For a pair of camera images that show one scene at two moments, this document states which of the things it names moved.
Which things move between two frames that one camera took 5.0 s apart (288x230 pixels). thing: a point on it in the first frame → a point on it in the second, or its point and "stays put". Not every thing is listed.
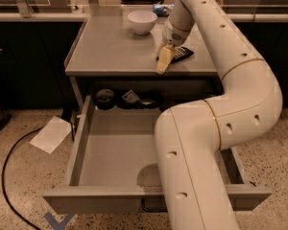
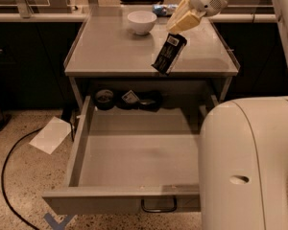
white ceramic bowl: x=142 y=21 stays put
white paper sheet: x=52 y=134 stays put
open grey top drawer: x=115 y=168 stays put
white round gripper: x=175 y=34 → x=205 y=0
